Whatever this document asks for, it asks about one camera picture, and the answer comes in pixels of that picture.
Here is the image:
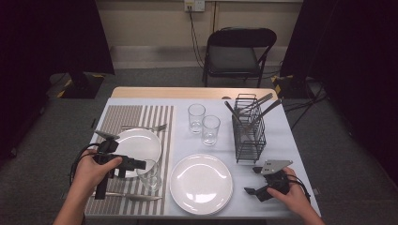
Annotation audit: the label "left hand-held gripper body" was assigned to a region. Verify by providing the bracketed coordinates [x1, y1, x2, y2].
[93, 129, 132, 201]

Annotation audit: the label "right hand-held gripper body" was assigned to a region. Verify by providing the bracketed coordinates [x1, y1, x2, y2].
[256, 159, 295, 203]

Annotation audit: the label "white dinner plate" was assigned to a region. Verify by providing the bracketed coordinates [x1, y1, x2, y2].
[114, 127, 163, 179]

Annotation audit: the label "clear drinking glass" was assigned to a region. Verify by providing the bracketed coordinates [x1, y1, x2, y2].
[187, 103, 207, 134]
[136, 158, 163, 192]
[201, 114, 222, 146]

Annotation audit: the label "black wire cutlery rack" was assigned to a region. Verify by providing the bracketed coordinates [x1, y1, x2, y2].
[231, 93, 268, 164]

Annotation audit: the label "metal table knife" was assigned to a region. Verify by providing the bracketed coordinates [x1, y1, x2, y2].
[90, 191, 163, 203]

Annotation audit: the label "metal fork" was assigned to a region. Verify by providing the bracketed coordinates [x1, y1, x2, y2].
[121, 123, 168, 133]

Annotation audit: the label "person's right hand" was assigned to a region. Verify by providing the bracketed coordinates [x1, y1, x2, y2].
[267, 167, 313, 218]

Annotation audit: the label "person's left hand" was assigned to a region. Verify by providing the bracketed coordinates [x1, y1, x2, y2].
[71, 148, 124, 195]

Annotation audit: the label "striped grey placemat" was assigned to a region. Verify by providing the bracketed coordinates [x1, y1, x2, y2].
[84, 105, 176, 216]

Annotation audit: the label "stack of white plates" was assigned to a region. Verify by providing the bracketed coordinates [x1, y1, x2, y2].
[169, 153, 234, 216]

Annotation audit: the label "metal cutlery piece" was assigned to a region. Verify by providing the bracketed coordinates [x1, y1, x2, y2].
[238, 92, 274, 115]
[223, 100, 243, 125]
[247, 98, 283, 132]

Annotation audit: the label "black stand base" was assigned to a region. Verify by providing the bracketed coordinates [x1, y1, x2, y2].
[270, 74, 315, 100]
[46, 72, 107, 100]

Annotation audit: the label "white table cover sheet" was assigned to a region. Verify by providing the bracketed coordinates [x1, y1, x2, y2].
[84, 97, 322, 218]

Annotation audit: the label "black folding chair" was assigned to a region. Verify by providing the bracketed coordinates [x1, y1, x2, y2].
[201, 26, 278, 89]

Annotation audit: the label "black curtain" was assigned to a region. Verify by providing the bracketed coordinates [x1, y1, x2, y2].
[279, 0, 398, 186]
[0, 0, 115, 160]

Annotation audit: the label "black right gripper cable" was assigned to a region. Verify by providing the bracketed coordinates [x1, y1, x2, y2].
[285, 174, 312, 204]

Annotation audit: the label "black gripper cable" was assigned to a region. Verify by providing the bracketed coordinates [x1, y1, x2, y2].
[285, 174, 312, 204]
[69, 142, 101, 186]

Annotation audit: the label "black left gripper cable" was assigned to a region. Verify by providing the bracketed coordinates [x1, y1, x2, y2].
[69, 142, 101, 186]

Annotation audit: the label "black floor cables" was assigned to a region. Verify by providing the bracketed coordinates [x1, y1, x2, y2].
[283, 78, 328, 130]

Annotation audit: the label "black power cable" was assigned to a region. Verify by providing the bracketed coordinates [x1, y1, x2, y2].
[187, 7, 206, 69]

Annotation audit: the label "white wall socket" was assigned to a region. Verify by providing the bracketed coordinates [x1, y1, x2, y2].
[183, 0, 206, 13]

